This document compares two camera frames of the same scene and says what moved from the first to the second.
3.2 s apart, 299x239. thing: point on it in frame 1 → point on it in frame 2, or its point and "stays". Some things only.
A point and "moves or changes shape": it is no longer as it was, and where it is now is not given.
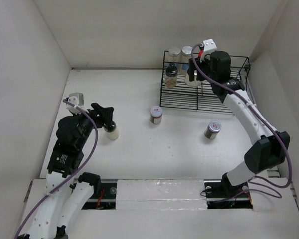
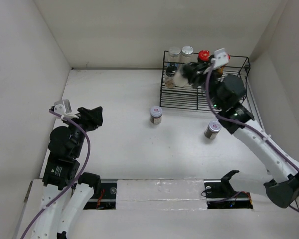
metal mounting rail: x=105 y=197 stays
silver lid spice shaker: x=174 y=55 stays
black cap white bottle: x=111 y=133 → x=179 y=80
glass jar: x=195 y=82 moves or changes shape
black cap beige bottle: x=171 y=73 stays
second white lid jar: x=214 y=127 stays
